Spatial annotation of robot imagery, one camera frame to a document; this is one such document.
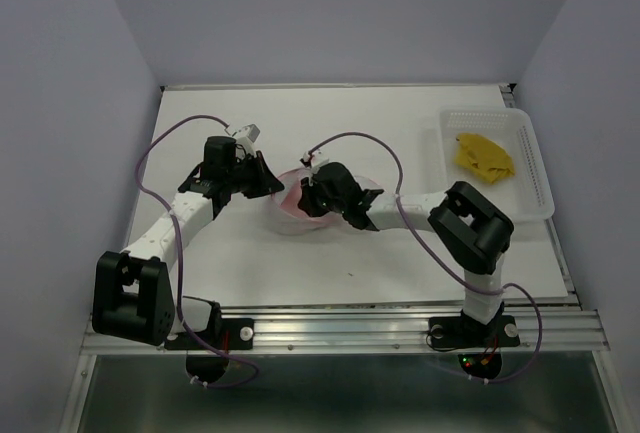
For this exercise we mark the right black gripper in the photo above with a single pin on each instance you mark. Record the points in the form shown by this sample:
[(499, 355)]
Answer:
[(306, 200)]

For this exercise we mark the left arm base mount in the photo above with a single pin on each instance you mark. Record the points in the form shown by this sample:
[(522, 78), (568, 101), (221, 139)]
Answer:
[(211, 347)]

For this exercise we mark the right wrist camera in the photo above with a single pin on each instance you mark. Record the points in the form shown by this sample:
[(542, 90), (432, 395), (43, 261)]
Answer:
[(313, 161)]

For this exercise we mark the pink bra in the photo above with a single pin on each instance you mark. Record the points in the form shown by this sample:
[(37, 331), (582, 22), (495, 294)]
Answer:
[(288, 200)]

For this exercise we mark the white plastic basket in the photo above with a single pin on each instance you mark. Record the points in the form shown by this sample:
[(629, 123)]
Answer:
[(527, 196)]

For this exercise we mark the yellow bra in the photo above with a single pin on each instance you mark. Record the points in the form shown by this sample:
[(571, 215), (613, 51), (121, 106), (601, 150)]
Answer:
[(485, 159)]

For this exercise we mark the aluminium mounting rail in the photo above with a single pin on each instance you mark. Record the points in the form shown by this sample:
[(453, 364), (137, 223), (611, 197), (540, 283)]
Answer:
[(395, 330)]

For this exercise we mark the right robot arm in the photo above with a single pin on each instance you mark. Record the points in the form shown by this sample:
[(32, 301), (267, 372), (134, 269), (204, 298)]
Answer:
[(474, 231)]

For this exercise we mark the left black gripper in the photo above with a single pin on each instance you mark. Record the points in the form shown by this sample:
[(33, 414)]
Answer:
[(266, 182)]

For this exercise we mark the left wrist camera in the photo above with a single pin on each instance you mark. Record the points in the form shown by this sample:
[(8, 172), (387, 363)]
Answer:
[(246, 135)]

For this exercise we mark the white mesh laundry bag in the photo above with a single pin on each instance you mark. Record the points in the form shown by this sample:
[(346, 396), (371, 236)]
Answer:
[(291, 225)]

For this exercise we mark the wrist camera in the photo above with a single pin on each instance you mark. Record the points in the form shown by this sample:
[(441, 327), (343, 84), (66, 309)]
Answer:
[(313, 161), (246, 135)]

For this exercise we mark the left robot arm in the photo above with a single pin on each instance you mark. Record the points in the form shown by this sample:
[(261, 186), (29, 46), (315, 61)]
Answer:
[(133, 297)]

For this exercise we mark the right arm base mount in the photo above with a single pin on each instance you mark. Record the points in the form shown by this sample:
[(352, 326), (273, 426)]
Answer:
[(478, 344)]

